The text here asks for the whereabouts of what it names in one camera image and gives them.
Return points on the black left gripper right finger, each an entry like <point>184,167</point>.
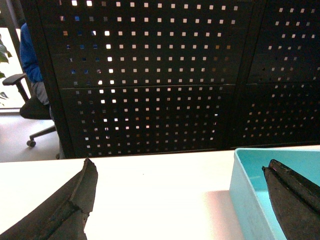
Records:
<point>295,201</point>

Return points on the black office chair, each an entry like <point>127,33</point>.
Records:
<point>32,109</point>

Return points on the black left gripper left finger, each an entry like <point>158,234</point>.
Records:
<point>62,216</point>

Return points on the green potted plant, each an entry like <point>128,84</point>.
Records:
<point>4,58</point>

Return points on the turquoise plastic bin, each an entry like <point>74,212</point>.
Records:
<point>248,188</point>

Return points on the black perforated metal panel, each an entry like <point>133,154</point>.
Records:
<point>137,77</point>

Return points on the person in blue jacket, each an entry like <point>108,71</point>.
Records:
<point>31,67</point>

